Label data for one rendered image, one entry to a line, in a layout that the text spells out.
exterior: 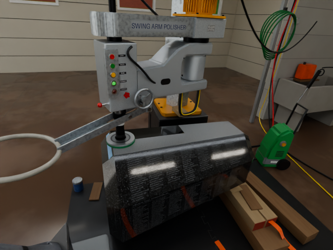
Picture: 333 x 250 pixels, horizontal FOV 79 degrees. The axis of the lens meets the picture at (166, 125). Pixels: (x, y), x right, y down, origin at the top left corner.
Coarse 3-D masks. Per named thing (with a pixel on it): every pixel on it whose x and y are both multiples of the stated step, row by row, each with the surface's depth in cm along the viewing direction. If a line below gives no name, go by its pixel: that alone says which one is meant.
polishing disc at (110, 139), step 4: (112, 132) 161; (128, 132) 163; (108, 136) 156; (112, 136) 156; (128, 136) 157; (132, 136) 158; (108, 140) 151; (112, 140) 151; (116, 140) 152; (120, 140) 152; (124, 140) 152; (128, 140) 152; (132, 140) 153; (112, 144) 147; (116, 144) 147; (120, 144) 147; (124, 144) 147; (128, 144) 149
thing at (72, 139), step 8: (112, 112) 149; (136, 112) 147; (144, 112) 151; (96, 120) 144; (104, 120) 147; (120, 120) 142; (128, 120) 146; (80, 128) 139; (88, 128) 143; (96, 128) 135; (104, 128) 137; (64, 136) 136; (72, 136) 139; (80, 136) 131; (88, 136) 133; (64, 144) 127; (72, 144) 129
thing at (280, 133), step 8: (296, 104) 255; (288, 120) 265; (272, 128) 269; (280, 128) 258; (288, 128) 255; (296, 128) 248; (264, 136) 277; (272, 136) 262; (280, 136) 252; (288, 136) 251; (264, 144) 273; (272, 144) 260; (280, 144) 254; (288, 144) 256; (256, 152) 290; (264, 152) 270; (272, 152) 262; (280, 152) 262; (264, 160) 268; (272, 160) 267; (280, 160) 266; (280, 168) 269
